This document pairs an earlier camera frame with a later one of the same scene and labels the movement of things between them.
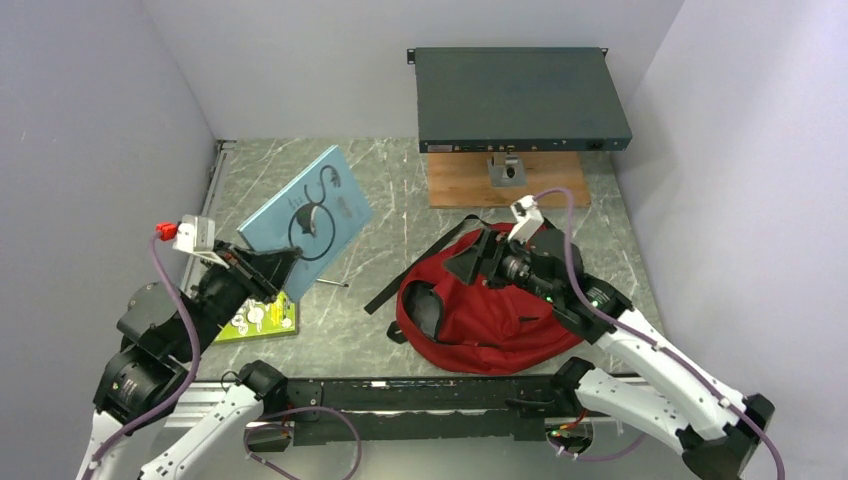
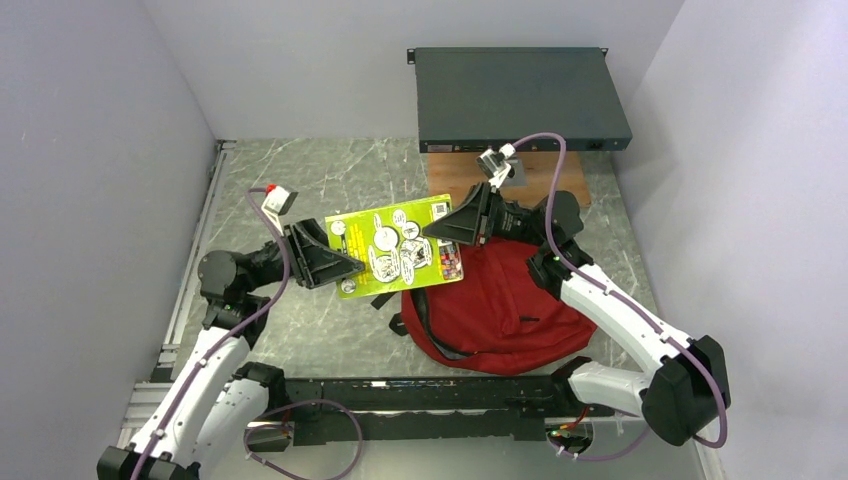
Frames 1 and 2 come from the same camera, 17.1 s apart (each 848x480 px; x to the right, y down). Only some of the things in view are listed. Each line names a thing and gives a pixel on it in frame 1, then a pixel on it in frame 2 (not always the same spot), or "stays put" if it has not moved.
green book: (255, 319) to (391, 245)
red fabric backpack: (502, 329) stays put
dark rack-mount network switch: (517, 99) stays put
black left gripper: (270, 270) to (313, 261)
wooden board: (462, 180) stays put
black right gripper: (493, 245) to (472, 221)
